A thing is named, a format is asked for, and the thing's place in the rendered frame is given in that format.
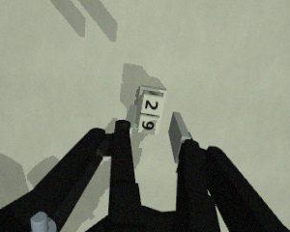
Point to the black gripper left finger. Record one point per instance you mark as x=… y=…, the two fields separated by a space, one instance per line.
x=49 y=204

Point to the grey cube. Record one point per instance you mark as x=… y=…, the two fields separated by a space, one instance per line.
x=151 y=103
x=148 y=123

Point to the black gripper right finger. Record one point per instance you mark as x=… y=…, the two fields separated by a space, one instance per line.
x=240 y=206

